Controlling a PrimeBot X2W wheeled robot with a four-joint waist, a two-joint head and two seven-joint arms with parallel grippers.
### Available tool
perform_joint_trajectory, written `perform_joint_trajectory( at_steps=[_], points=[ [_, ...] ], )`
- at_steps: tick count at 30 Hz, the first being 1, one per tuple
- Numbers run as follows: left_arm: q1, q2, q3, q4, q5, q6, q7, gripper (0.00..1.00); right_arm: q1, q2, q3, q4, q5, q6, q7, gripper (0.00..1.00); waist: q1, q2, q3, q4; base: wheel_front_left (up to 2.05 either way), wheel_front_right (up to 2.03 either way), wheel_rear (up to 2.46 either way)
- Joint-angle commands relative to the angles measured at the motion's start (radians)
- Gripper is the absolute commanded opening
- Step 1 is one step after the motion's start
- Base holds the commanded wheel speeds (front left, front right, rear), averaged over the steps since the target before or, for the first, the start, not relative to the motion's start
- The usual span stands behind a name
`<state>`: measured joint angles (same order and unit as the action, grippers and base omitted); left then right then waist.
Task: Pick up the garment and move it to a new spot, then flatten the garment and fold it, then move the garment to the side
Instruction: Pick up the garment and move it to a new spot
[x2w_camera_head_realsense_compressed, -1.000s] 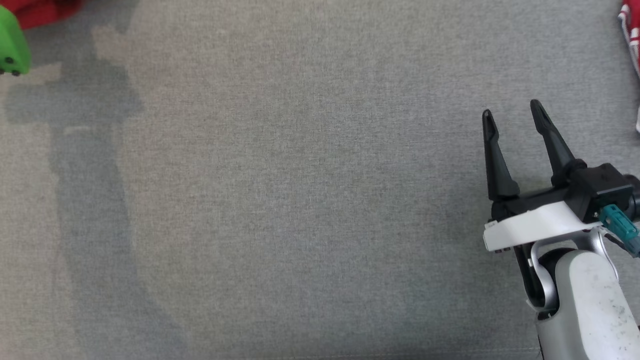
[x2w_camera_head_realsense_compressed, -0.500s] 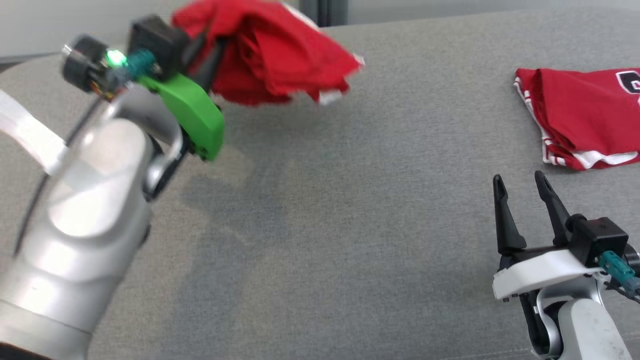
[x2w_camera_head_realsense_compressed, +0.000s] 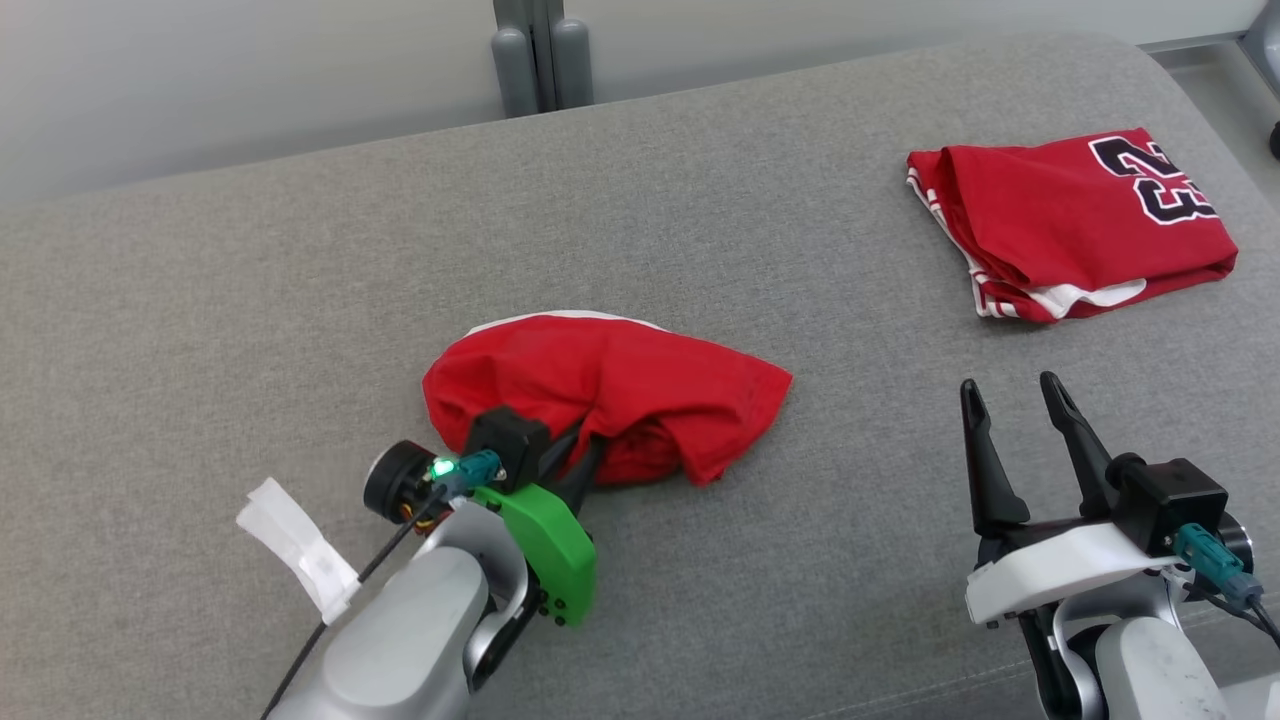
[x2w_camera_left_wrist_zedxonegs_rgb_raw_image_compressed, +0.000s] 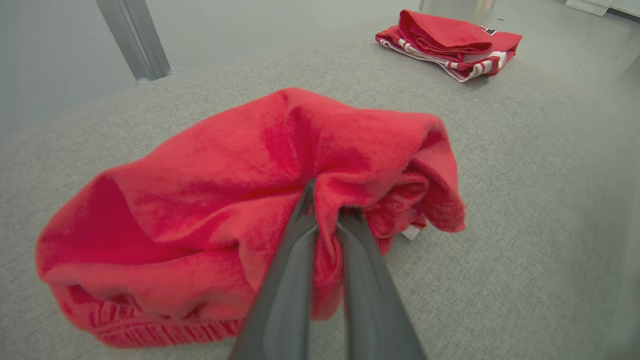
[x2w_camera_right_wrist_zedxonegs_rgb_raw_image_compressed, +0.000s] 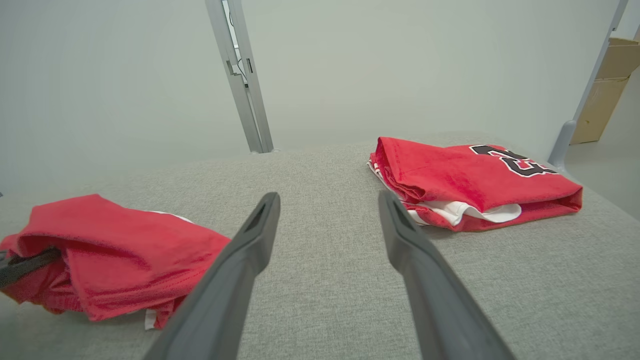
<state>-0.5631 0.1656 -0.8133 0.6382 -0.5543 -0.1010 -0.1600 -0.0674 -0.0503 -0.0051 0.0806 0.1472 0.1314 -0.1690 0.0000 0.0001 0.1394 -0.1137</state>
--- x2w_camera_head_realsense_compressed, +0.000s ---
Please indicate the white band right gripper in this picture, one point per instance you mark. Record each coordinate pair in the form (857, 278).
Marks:
(1060, 570)

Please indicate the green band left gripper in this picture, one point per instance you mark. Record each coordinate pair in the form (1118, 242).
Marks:
(550, 550)

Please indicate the red shorts with white band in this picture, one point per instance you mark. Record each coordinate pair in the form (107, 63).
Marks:
(600, 390)

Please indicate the red jersey with striped trim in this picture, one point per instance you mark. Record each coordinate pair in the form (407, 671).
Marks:
(1040, 220)

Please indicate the white grey robot right arm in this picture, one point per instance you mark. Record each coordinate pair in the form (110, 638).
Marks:
(1150, 670)

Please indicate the black cylindrical right gripper motor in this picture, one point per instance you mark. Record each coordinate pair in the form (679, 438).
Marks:
(1238, 540)

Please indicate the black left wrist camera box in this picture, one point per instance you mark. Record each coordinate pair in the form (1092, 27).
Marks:
(505, 440)

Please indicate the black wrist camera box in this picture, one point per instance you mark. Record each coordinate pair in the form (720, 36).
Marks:
(505, 440)
(1170, 505)

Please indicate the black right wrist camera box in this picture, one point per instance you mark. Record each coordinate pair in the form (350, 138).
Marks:
(1170, 505)

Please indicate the grey metal double post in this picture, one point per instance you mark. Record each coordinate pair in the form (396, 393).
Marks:
(515, 60)

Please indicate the grey metal frame leg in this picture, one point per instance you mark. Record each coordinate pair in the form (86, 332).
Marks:
(1265, 30)

